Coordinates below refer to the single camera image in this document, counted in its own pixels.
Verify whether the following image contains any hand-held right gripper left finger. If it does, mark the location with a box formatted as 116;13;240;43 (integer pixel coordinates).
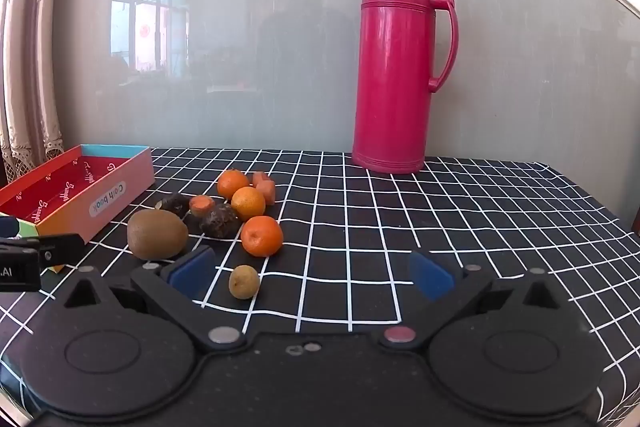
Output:
62;246;247;356

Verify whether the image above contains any orange mandarin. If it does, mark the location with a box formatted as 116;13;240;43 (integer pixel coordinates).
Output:
217;169;250;200
241;216;284;257
231;186;266;222

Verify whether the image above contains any large dark water chestnut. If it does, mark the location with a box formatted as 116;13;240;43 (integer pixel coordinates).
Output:
200;203;241;239

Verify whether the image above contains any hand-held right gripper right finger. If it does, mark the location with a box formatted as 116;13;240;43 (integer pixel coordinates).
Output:
377;251;573;354

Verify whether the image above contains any colourful cardboard box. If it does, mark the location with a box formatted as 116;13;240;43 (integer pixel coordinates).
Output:
0;144;155;275

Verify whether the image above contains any pink thermos jug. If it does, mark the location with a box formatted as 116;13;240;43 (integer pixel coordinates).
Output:
351;0;459;174

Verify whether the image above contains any small brown kiwi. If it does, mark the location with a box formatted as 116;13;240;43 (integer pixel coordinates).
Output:
229;265;261;301

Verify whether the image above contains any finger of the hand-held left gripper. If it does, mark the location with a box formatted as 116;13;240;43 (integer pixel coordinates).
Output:
37;233;84;267

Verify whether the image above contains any black white checked tablecloth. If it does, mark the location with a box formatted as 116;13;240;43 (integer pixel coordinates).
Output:
0;147;640;427

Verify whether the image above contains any large brown kiwi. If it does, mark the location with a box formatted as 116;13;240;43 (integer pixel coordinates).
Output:
127;210;189;261

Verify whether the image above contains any beige lace-trimmed curtain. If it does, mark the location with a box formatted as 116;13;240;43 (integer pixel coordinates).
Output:
0;0;72;186

